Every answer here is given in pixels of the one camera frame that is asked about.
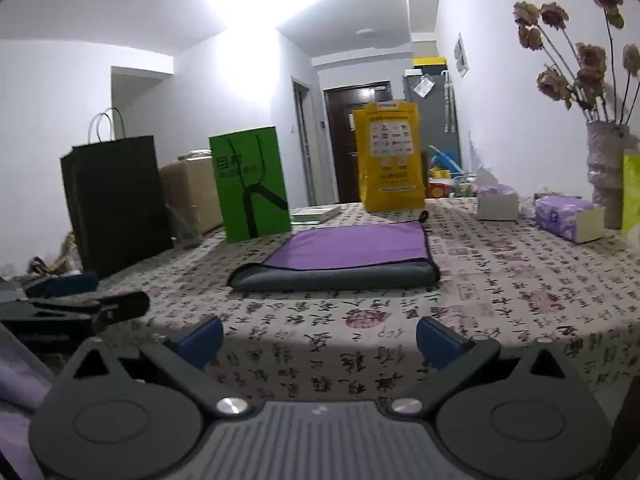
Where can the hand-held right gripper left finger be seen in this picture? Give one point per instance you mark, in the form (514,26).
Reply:
(202,341)

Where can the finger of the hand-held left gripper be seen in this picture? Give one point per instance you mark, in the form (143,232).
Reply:
(120,305)
(65,284)

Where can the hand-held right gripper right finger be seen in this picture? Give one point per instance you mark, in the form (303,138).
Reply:
(439,342)

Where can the purple and grey towel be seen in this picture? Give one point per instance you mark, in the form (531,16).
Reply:
(350,245)

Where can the light purple cloth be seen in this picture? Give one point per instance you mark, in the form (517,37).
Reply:
(20,385)

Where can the printed tablecloth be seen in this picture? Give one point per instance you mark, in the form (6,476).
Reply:
(500,285)

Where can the black paper bag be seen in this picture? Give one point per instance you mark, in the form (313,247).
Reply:
(115,200)

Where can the clear plastic wrap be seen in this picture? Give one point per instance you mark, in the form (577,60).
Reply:
(184,227)

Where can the green paper bag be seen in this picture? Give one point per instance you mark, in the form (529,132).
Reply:
(235,220)

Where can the cardboard box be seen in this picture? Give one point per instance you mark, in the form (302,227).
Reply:
(192,185)

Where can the white tissue box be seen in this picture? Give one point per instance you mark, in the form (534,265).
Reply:
(497,207)

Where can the red and yellow box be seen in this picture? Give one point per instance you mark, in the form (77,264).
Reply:
(439,190)

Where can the yellow shopping bag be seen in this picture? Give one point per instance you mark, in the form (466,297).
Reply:
(387,195)

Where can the flat white box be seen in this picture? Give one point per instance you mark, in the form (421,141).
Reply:
(315,215)

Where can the purple tissue pack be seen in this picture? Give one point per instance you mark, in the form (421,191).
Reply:
(560,215)

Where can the blue plastic item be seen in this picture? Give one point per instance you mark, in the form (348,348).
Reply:
(445,160)

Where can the grey interior door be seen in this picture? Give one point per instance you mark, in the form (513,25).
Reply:
(302,150)

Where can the dark brown door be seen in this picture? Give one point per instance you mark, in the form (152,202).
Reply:
(340,150)

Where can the grey refrigerator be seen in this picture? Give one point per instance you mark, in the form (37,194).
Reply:
(440,125)

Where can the textured flower vase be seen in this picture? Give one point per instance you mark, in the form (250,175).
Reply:
(607,170)

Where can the yellow-green packet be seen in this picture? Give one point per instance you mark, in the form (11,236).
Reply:
(631,190)

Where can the white paper sheet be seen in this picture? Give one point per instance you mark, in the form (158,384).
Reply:
(423,86)

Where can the round ceiling lamp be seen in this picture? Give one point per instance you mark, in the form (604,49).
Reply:
(368,33)

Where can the dried flower bouquet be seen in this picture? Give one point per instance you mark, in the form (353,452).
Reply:
(554,15)

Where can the wall fuse panel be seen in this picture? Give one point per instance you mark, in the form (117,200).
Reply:
(461,55)

